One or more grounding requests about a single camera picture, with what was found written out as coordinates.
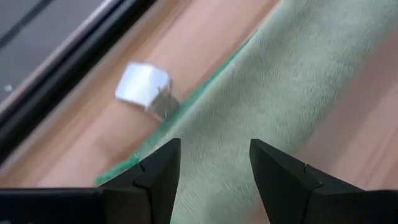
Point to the green microfiber towel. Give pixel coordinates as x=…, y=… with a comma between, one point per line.
x=280, y=93

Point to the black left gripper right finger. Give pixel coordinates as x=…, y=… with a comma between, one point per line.
x=311, y=202

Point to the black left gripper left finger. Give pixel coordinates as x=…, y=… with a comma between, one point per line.
x=124, y=205

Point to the black table rail frame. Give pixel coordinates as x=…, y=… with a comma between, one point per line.
x=62, y=77

